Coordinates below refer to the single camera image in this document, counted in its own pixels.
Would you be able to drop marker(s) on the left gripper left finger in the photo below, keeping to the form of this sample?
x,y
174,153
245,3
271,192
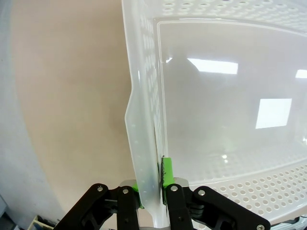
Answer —
x,y
126,210

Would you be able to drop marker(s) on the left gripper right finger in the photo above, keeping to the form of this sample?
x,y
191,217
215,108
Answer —
x,y
178,208

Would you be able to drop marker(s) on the white perforated plastic basket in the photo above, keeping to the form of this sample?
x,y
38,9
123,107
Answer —
x,y
216,95

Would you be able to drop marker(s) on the cardboard box of items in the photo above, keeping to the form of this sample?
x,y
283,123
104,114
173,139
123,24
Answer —
x,y
38,222

